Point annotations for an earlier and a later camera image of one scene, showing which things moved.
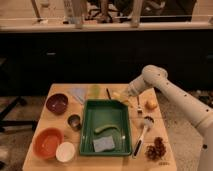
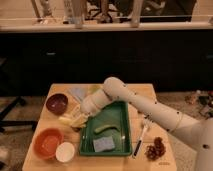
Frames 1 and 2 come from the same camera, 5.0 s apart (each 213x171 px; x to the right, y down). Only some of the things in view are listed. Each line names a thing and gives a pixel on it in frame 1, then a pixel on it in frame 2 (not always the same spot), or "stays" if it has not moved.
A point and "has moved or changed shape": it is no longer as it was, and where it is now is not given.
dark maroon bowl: (56, 103) stays
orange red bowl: (46, 141) stays
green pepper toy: (104, 128) stays
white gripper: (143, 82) to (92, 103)
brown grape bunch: (156, 151) stays
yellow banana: (120, 96) has moved or changed shape
